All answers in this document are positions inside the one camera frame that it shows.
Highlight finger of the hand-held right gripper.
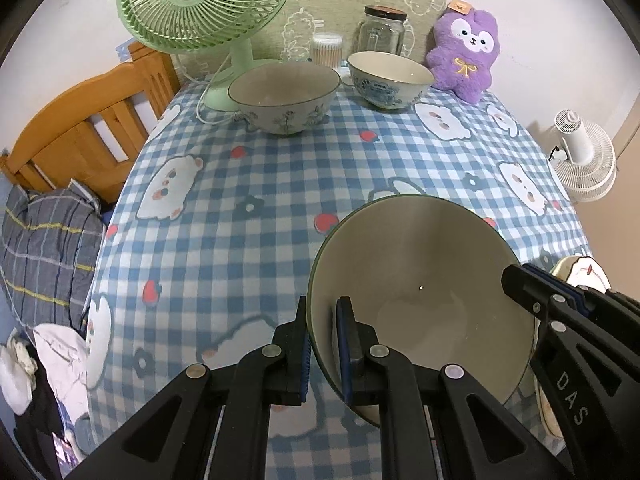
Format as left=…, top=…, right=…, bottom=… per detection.
left=522, top=264, right=640, bottom=333
left=501, top=262, right=640, bottom=480

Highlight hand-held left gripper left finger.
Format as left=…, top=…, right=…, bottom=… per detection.
left=65, top=295, right=315, bottom=480

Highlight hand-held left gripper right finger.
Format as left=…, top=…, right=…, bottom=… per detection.
left=332, top=296, right=576, bottom=480

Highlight grey patterned ceramic bowl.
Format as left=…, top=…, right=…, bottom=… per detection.
left=346, top=51, right=435, bottom=112
left=306, top=194, right=537, bottom=428
left=227, top=62, right=342, bottom=136

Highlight cream plate yellow flowers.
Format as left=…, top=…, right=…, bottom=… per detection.
left=532, top=257, right=568, bottom=438

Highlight white clip fan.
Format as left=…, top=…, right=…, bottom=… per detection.
left=550, top=108, right=617, bottom=204

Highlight beige wooden door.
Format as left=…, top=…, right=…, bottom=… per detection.
left=612, top=95, right=640, bottom=171

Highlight blue checkered tablecloth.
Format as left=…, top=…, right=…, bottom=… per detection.
left=82, top=57, right=593, bottom=480

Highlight purple plush bunny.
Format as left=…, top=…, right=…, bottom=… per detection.
left=426, top=0, right=502, bottom=105

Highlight white garment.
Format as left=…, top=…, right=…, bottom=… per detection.
left=32, top=324, right=91, bottom=411

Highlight black clothing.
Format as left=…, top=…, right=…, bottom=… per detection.
left=15, top=360, right=76, bottom=480

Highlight grey plaid bedding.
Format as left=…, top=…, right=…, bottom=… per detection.
left=0, top=180, right=107, bottom=333

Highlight glass jar with dark lid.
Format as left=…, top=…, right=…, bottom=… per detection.
left=357, top=5, right=408, bottom=58

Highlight crumpled white cloth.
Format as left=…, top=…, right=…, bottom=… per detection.
left=0, top=342, right=38, bottom=416

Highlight clear cotton swab container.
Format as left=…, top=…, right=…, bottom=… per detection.
left=311, top=32, right=344, bottom=68

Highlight green table fan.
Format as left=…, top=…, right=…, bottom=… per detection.
left=116, top=0, right=300, bottom=111

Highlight white fan cord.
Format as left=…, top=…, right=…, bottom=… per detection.
left=196, top=71, right=236, bottom=124

